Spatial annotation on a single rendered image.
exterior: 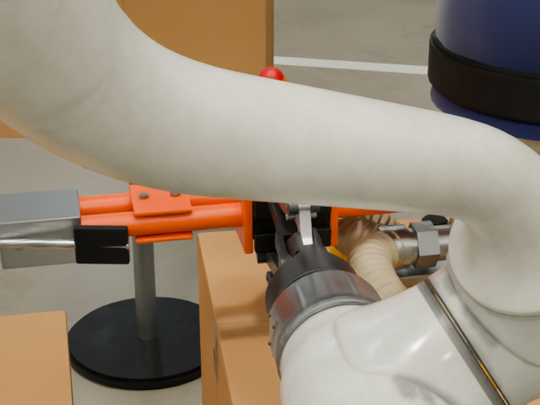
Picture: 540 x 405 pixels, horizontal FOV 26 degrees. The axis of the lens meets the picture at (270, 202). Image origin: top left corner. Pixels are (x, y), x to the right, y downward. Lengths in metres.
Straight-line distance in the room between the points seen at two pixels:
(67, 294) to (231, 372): 2.13
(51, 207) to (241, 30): 1.37
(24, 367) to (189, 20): 0.84
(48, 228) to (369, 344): 0.37
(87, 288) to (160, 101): 2.69
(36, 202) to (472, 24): 0.40
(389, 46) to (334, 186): 4.64
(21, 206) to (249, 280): 0.27
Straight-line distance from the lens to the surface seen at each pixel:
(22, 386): 1.79
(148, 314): 2.83
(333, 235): 1.03
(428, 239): 1.09
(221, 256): 1.23
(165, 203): 1.02
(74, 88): 0.46
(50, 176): 3.88
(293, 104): 0.54
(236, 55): 2.36
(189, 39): 2.36
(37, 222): 1.00
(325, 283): 0.83
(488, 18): 0.98
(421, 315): 0.74
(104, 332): 2.91
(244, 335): 1.09
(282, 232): 0.94
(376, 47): 5.18
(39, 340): 1.90
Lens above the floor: 1.51
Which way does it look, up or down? 25 degrees down
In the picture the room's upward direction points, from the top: straight up
